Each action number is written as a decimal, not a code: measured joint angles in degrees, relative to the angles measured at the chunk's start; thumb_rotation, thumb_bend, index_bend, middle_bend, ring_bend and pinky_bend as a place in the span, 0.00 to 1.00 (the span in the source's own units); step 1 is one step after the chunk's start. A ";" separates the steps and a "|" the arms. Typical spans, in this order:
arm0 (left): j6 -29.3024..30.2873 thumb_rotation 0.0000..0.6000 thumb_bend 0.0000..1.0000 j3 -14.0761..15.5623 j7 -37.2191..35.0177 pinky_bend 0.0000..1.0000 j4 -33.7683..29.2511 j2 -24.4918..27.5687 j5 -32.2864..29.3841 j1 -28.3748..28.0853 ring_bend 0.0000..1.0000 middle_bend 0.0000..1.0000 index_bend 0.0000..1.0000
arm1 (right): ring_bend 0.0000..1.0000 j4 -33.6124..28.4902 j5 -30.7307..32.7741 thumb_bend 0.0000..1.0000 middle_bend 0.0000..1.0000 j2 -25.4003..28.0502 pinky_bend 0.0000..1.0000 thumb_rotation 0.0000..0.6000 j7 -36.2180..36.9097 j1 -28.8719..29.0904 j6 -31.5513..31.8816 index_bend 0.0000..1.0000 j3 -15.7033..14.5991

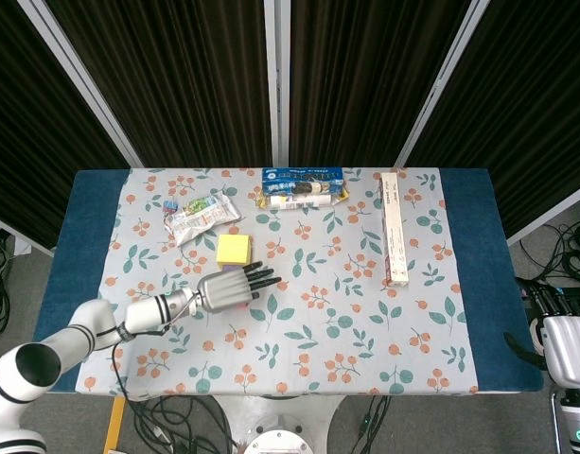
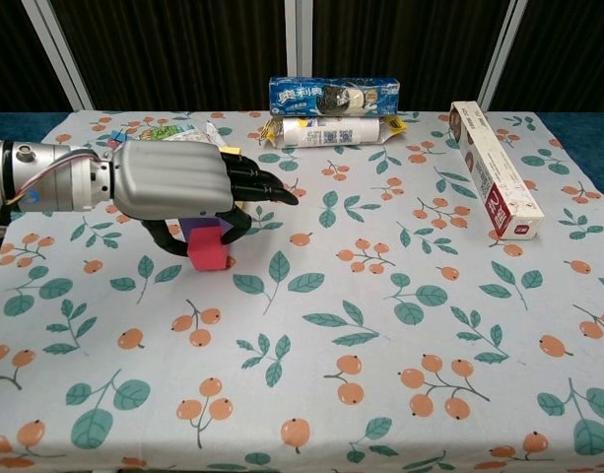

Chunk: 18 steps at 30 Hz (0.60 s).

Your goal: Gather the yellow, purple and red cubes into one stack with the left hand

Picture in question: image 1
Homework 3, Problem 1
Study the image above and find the yellow floor strip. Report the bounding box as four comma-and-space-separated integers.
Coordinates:
102, 395, 128, 454

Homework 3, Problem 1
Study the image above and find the crumpled silver snack bag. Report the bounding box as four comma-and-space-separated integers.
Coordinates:
163, 190, 244, 248

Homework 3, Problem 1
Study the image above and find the round white robot base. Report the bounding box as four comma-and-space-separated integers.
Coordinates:
244, 428, 314, 454

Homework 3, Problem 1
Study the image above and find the white yellow cracker package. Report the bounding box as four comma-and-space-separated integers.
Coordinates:
255, 186, 351, 211

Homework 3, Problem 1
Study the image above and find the large yellow foam cube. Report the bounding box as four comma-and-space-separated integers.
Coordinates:
216, 233, 254, 267

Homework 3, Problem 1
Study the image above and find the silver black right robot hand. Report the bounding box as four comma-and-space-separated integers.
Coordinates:
502, 277, 580, 388

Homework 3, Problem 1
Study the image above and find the floral printed tablecloth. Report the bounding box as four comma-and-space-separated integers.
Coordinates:
75, 166, 481, 396

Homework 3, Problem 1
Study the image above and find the blue Oreo cookie package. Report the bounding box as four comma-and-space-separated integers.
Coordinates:
261, 166, 344, 198

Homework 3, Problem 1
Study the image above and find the long white cling film box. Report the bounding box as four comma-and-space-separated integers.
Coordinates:
379, 171, 411, 288

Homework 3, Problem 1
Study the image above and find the blue table cover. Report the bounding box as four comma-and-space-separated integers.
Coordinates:
31, 168, 545, 395

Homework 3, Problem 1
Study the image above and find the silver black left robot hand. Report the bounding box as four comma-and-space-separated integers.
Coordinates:
196, 260, 283, 315

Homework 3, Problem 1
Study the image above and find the black curtain partition panel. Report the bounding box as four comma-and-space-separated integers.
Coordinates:
274, 0, 490, 167
0, 0, 132, 259
395, 0, 580, 247
17, 0, 285, 170

